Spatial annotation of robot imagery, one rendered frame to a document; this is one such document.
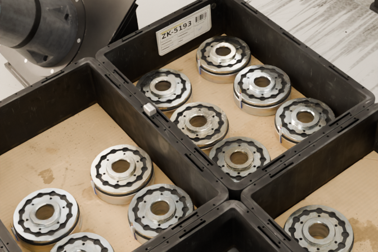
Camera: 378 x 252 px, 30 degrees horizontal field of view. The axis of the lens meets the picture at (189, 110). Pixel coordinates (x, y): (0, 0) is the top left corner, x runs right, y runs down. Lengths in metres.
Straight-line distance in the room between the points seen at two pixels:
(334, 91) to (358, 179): 0.16
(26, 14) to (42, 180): 0.33
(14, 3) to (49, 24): 0.09
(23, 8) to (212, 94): 0.39
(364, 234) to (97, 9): 0.67
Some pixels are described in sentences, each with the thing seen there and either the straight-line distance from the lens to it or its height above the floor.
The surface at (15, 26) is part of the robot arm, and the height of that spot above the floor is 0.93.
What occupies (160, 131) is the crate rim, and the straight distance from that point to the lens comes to 1.10.
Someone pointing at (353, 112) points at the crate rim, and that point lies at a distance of 1.13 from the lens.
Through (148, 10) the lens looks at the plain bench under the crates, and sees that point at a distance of 1.71.
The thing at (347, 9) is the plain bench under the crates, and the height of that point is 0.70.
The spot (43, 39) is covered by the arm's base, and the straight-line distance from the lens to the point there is 1.40.
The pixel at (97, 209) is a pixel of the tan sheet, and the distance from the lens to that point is 1.15.
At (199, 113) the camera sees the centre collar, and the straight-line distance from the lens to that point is 1.21.
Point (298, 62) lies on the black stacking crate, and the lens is 1.26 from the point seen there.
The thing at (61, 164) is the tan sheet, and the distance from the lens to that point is 1.23.
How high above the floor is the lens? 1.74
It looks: 46 degrees down
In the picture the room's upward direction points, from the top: 5 degrees counter-clockwise
